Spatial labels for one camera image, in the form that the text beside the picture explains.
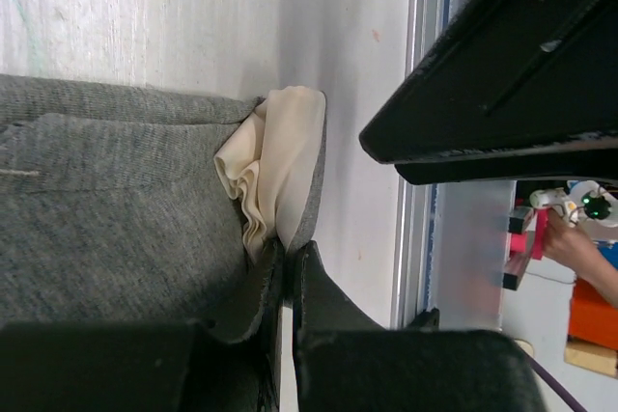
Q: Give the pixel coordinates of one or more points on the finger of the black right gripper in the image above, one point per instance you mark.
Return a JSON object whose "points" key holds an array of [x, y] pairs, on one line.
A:
{"points": [[513, 89]]}

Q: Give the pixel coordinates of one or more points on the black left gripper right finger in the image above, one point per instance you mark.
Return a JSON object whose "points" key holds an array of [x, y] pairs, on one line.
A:
{"points": [[344, 361]]}

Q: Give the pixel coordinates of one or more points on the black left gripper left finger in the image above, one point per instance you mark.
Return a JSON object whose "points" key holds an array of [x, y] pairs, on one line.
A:
{"points": [[227, 360]]}

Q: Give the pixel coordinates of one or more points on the person's hand in background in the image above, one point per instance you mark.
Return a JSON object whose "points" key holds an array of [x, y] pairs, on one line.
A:
{"points": [[573, 248]]}

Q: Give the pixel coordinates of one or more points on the white handheld teleoperation device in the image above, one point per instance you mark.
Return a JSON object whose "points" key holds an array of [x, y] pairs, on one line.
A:
{"points": [[580, 200]]}

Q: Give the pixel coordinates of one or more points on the orange box in background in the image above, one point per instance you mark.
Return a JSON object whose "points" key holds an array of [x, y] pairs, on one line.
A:
{"points": [[592, 319]]}

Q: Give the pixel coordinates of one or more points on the aluminium front rail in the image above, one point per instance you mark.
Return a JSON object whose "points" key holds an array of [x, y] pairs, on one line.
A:
{"points": [[416, 204]]}

